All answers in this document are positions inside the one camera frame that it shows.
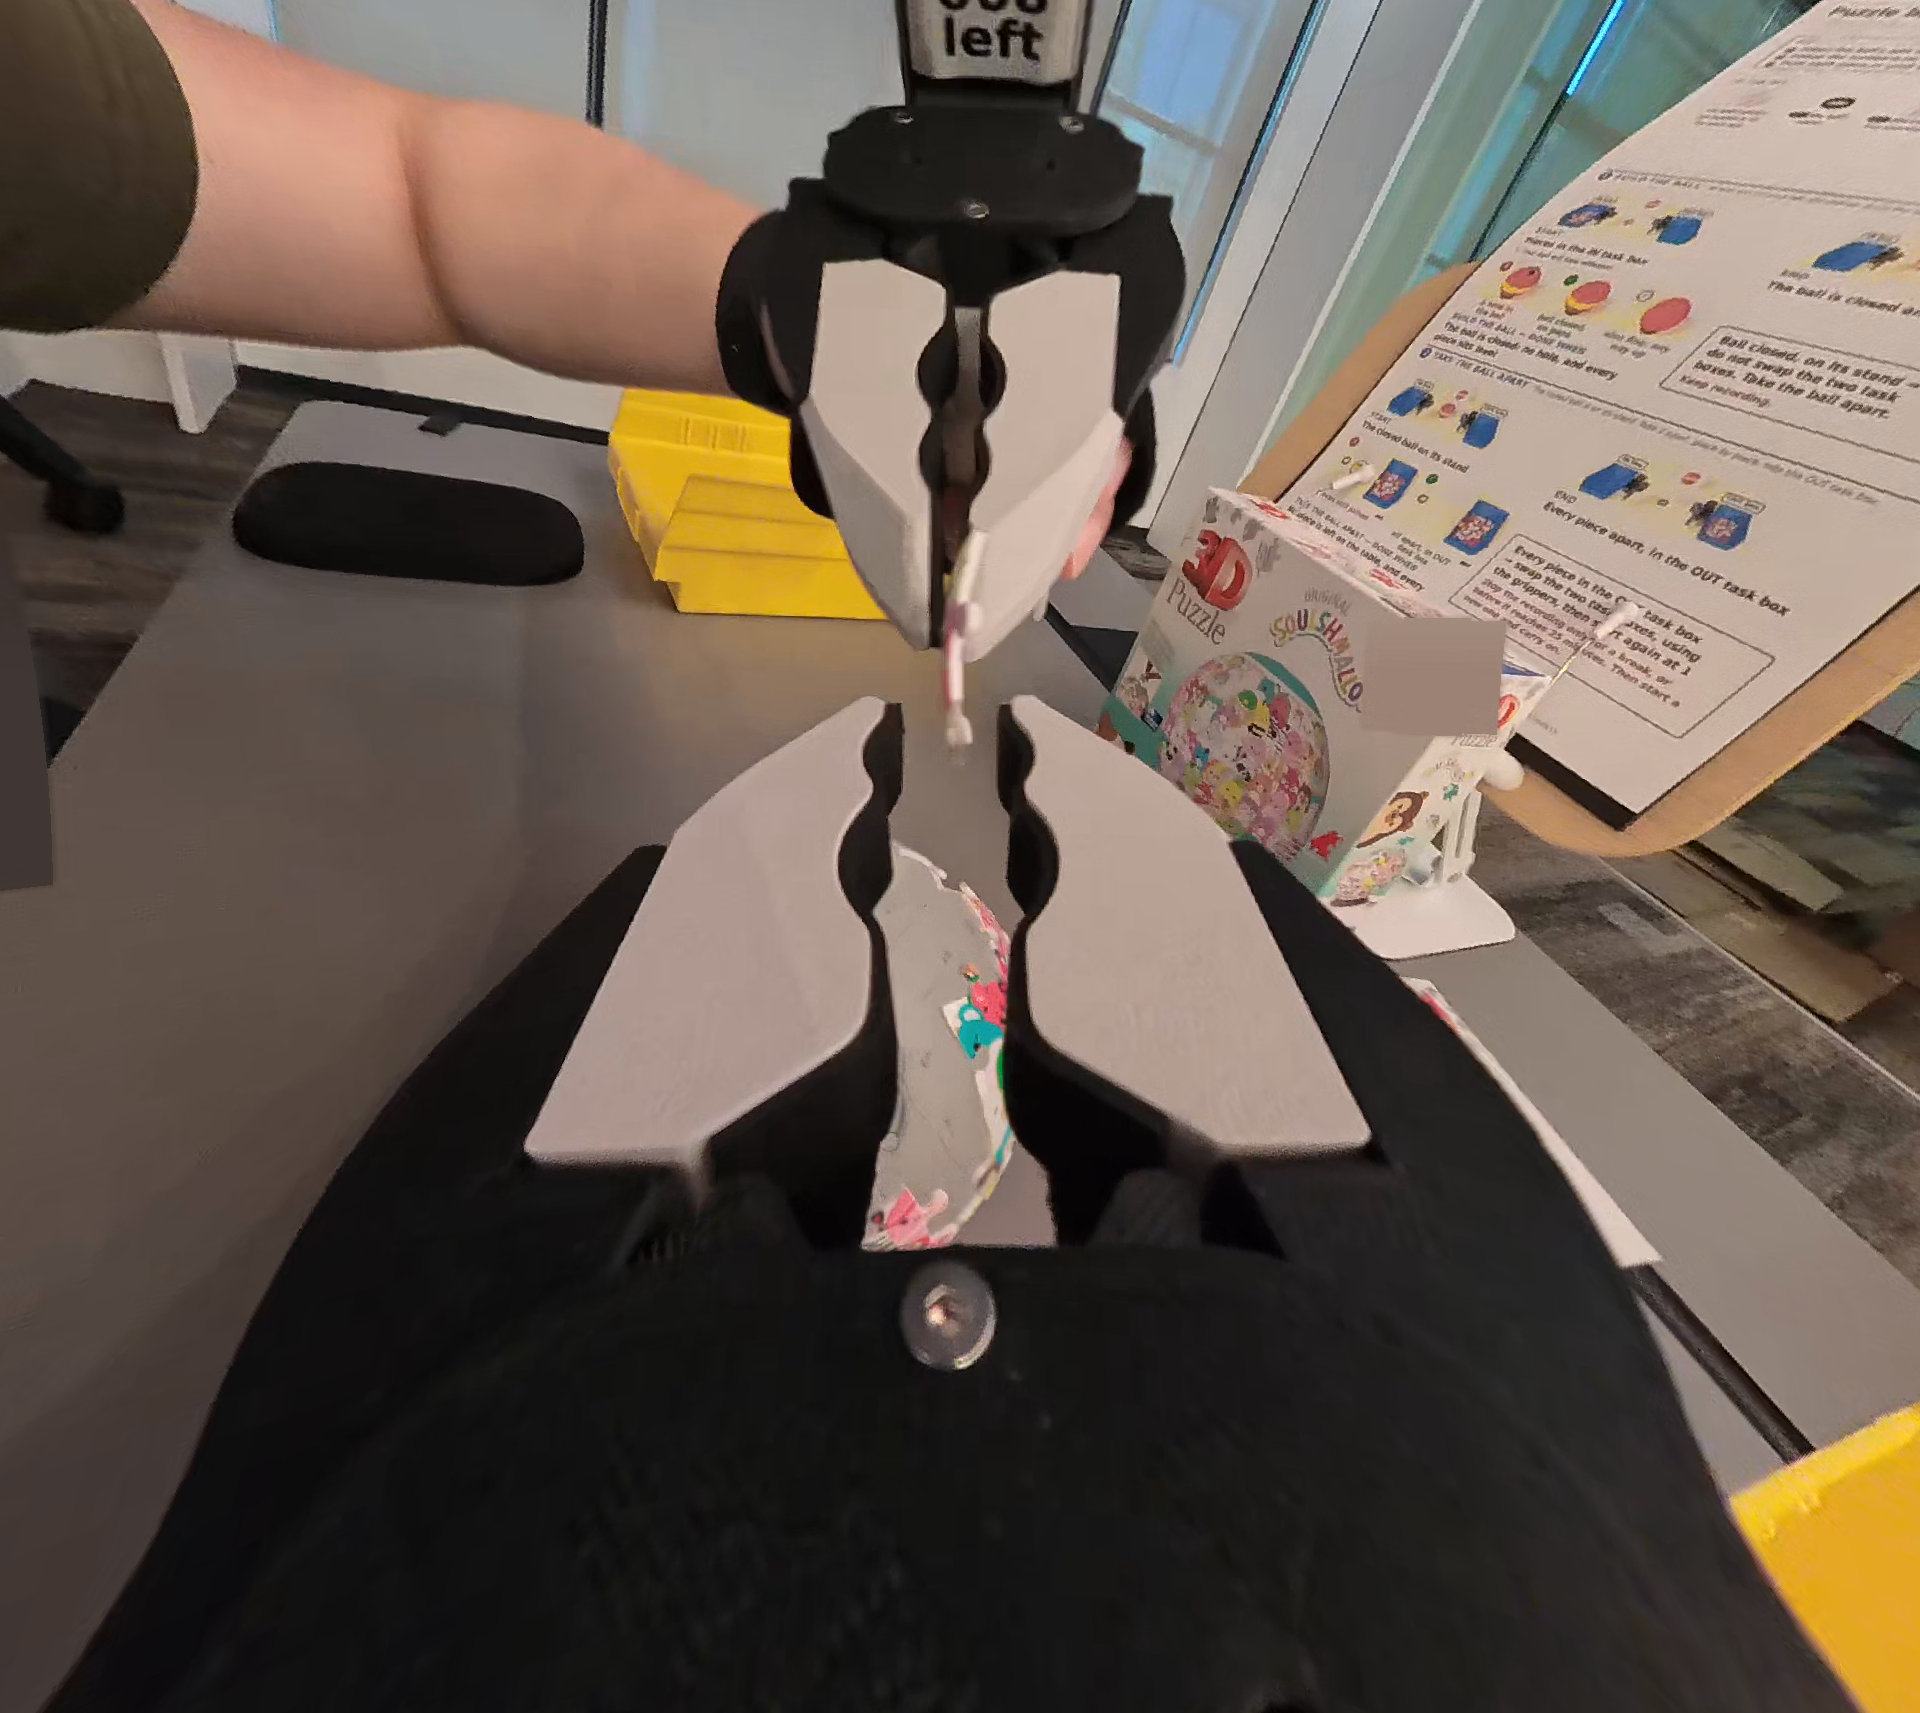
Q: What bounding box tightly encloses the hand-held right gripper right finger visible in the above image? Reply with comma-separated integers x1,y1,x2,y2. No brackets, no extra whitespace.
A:
997,693,1379,1173

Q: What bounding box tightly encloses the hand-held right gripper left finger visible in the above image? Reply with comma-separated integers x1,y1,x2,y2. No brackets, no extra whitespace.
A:
524,696,909,1173

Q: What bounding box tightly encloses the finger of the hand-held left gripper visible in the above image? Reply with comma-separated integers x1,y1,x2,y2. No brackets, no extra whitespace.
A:
794,258,963,653
954,271,1131,669

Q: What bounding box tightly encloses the yellow plastic bin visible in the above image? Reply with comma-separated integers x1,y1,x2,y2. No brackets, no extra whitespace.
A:
1728,1405,1920,1713
607,389,888,620

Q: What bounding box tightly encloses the colourful puzzle ball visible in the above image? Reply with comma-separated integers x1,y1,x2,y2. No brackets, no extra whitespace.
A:
863,842,1027,1251

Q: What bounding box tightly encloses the colourful puzzle piece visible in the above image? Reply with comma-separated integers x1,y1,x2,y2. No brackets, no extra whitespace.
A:
933,524,992,751

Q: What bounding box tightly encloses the person's left forearm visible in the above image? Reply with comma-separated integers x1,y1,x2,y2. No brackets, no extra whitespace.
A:
112,0,769,394

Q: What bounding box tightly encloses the puzzle ball cardboard box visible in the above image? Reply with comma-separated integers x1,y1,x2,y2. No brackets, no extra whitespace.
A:
1102,486,1554,904

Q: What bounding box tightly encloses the person's left hand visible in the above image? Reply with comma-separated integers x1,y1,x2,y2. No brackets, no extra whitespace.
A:
1057,452,1134,583

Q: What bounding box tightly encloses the white stand foot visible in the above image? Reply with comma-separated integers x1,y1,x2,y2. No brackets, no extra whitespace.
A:
1351,753,1518,963

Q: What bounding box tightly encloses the white instruction leaflet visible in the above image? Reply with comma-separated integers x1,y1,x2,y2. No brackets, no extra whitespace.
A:
1402,976,1664,1274

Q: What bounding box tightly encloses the black textured wrist rest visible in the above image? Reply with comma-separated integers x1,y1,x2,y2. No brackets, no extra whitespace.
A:
232,460,588,586

